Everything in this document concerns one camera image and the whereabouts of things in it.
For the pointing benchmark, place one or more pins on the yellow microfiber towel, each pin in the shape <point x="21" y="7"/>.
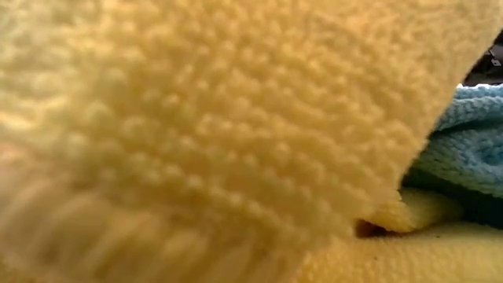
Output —
<point x="196" y="137"/>
<point x="432" y="255"/>

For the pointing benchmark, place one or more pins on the blue microfiber towel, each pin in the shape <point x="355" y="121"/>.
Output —
<point x="471" y="149"/>

